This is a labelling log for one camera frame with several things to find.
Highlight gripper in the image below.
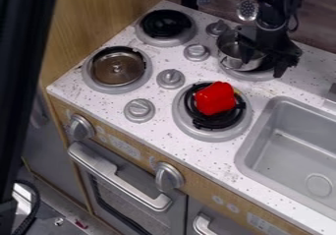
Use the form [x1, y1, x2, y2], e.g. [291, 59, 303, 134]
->
[235, 22, 305, 80]

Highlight silver pot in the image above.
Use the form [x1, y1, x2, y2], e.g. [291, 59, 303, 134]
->
[215, 29, 269, 73]

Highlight toy stove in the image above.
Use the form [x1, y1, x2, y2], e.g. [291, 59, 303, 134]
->
[80, 8, 281, 144]

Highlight silver strainer spoon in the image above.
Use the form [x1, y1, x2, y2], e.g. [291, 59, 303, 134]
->
[235, 0, 260, 23]

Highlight red toy pepper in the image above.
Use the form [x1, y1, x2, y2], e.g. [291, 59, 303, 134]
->
[193, 81, 238, 117]

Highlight toy sink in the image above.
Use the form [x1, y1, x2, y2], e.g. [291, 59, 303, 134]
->
[233, 95, 336, 221]

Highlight silver lid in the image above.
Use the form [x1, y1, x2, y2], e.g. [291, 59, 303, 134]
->
[88, 50, 147, 86]

